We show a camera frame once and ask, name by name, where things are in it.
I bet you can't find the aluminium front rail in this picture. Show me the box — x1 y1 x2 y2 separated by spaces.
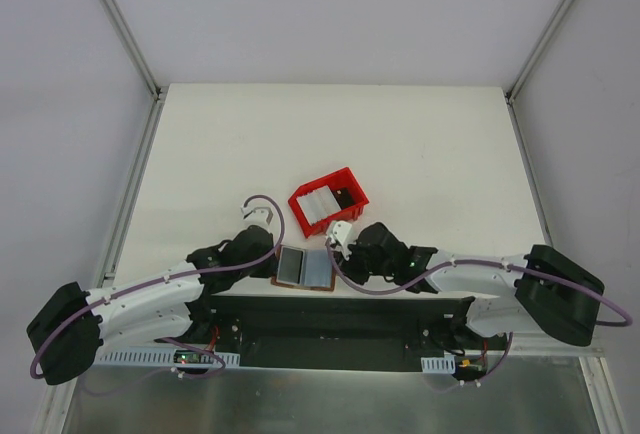
511 338 604 357

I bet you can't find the brown leather card holder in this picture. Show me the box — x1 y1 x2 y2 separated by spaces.
271 246 335 292

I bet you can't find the purple cable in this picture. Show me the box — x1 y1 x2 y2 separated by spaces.
324 238 634 393
29 194 287 395

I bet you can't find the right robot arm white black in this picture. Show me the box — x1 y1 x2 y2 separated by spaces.
326 221 604 349

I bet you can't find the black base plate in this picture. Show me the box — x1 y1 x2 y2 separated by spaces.
177 295 506 372

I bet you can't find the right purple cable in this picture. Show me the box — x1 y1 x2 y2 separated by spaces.
324 238 634 393

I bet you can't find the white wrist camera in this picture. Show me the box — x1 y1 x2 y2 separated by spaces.
326 221 355 260
241 206 273 230

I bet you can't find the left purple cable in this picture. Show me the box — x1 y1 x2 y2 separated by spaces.
29 194 287 395

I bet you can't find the dark credit card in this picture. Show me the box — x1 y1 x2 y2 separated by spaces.
276 247 304 285

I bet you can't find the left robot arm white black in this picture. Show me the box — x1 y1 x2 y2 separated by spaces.
26 225 283 386

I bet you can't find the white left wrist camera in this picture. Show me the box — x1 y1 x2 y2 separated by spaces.
241 206 273 230

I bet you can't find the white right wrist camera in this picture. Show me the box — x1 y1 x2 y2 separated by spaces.
326 221 355 260

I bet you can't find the right white cable duct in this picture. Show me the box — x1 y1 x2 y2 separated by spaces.
420 354 456 375

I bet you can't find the right aluminium frame post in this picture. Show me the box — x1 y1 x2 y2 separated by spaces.
505 0 578 105

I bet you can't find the red plastic card tray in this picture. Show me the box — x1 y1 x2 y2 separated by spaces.
288 167 369 239

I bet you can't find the white cable duct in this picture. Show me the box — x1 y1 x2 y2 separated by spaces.
420 354 456 375
94 347 241 369

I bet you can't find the left white cable duct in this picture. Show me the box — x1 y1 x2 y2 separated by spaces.
94 347 241 369

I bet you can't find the white cards stack in tray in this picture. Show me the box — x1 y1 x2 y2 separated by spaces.
297 186 341 225

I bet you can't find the left aluminium frame post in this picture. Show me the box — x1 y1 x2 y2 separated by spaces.
98 0 163 100

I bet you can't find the aluminium frame post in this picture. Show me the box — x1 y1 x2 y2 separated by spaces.
505 0 578 105
98 0 163 100

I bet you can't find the left aluminium table rail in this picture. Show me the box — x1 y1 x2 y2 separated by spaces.
96 89 167 287

